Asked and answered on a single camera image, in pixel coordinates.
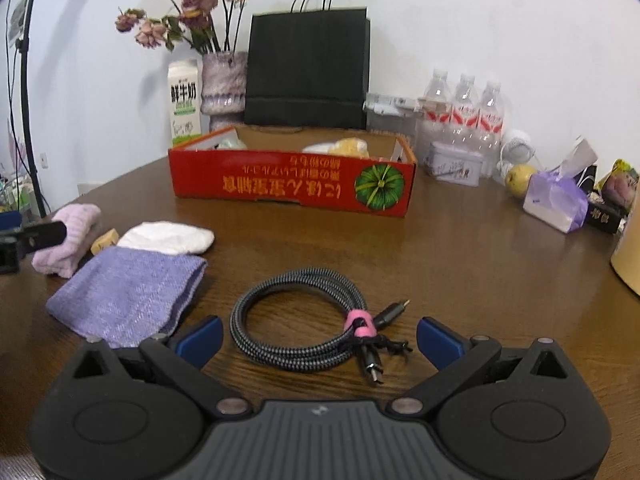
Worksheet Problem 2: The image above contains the dried rose bouquet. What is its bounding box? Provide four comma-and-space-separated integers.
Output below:
115, 0, 252, 55

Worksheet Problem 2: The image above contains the black braided cable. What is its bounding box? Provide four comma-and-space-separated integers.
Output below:
230, 268, 412, 385

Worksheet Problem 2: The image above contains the purple drawstring pouch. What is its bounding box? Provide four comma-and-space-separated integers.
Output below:
46, 247, 208, 350

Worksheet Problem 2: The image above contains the small black box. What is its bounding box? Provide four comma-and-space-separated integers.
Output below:
585, 202, 626, 235

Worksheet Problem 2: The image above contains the wall poster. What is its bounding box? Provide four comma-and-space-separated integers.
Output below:
7, 0, 31, 41

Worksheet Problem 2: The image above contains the purple tissue pack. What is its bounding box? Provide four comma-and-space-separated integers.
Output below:
522, 135, 598, 233

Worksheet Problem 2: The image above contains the small beige block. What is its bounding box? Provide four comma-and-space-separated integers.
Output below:
90, 228, 120, 256

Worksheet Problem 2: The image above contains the white yellow plush toy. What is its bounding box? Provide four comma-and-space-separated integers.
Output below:
302, 137, 371, 159

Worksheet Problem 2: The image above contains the black studio light on stand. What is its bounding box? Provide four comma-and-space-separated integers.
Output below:
5, 0, 51, 218

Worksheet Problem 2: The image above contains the yellow thermos jug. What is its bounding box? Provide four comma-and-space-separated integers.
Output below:
610, 220, 640, 296

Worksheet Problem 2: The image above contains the small white fan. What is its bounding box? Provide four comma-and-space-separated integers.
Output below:
497, 130, 538, 181

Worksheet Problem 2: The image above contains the wire storage rack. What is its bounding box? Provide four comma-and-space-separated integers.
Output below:
0, 172, 43, 221

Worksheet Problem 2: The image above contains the clear cereal container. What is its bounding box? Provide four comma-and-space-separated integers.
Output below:
366, 110, 421, 153

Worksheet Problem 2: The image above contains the white flat carton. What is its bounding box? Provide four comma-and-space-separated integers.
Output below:
365, 92, 426, 116

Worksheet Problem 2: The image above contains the black paper bag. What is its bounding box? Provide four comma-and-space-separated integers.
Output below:
244, 0, 372, 131

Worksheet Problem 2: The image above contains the yellow apple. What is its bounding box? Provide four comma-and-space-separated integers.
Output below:
505, 164, 538, 198

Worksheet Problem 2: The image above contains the purple mottled vase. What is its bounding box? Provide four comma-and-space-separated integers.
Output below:
201, 51, 249, 133

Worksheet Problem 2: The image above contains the white knit cloth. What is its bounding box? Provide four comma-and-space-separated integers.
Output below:
117, 220, 216, 256

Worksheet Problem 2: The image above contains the colourful snack packet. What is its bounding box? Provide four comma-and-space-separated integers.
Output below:
595, 159, 640, 208

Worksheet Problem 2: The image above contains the red cardboard box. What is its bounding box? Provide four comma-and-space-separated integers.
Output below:
168, 125, 418, 219

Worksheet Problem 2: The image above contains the pale tin box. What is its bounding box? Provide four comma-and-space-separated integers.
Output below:
425, 141, 485, 188

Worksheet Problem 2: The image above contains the white green milk carton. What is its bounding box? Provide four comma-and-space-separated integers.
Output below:
167, 58, 203, 146

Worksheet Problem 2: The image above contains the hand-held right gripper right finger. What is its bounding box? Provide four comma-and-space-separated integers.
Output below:
388, 317, 580, 420

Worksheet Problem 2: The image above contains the pink towel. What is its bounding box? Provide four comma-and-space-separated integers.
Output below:
31, 204, 102, 279

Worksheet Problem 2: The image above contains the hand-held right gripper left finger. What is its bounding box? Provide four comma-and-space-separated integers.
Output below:
64, 317, 253, 420

